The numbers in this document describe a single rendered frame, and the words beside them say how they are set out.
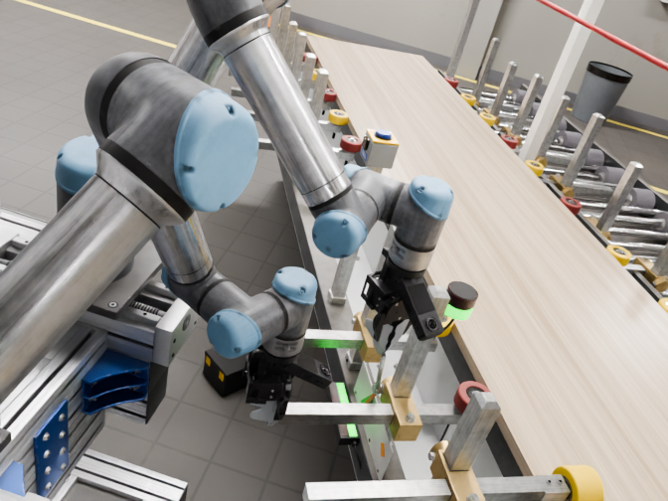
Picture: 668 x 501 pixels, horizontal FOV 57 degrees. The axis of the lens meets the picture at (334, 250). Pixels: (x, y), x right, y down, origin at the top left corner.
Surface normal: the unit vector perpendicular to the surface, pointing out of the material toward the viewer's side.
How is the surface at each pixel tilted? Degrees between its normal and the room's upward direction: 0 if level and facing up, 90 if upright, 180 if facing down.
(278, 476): 0
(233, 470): 0
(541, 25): 90
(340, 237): 90
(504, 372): 0
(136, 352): 90
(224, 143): 85
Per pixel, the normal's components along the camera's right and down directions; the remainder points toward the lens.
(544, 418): 0.22, -0.82
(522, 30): -0.22, 0.49
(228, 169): 0.81, 0.39
